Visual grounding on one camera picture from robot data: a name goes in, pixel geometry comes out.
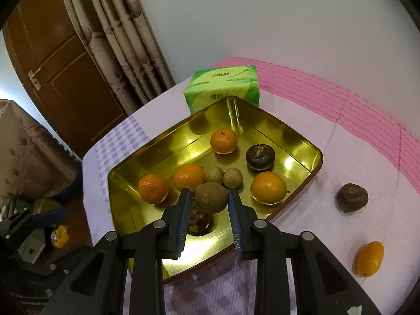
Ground yellow plastic knob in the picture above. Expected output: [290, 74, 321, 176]
[51, 225, 71, 248]

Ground dark water chestnut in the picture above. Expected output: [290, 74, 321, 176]
[186, 200, 214, 236]

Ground orange tangerine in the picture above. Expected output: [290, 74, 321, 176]
[138, 174, 170, 204]
[210, 129, 238, 155]
[250, 171, 291, 204]
[173, 163, 205, 191]

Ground brown longan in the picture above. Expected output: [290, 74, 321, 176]
[203, 167, 224, 184]
[195, 182, 228, 215]
[223, 168, 244, 187]

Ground green tissue pack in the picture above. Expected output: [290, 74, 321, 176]
[183, 65, 261, 116]

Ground metal door handle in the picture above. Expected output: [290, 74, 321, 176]
[28, 68, 42, 90]

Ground brown wooden door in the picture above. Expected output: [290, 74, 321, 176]
[2, 0, 128, 158]

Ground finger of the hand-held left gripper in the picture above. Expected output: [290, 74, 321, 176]
[0, 207, 68, 237]

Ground oval orange kumquat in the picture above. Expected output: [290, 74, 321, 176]
[354, 241, 385, 278]

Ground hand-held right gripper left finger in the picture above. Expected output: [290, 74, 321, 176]
[39, 188, 192, 315]

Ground brown printed armchair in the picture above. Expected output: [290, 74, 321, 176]
[0, 99, 82, 204]

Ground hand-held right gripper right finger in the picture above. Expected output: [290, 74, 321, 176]
[227, 188, 383, 315]

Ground beige patterned curtain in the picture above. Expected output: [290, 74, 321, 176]
[57, 0, 177, 115]

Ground dark mangosteen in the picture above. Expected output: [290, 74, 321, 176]
[335, 184, 369, 213]
[246, 144, 275, 171]

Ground red tin box gold inside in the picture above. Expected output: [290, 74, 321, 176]
[107, 95, 324, 286]

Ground pink woven mat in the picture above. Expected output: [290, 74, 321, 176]
[210, 56, 420, 204]

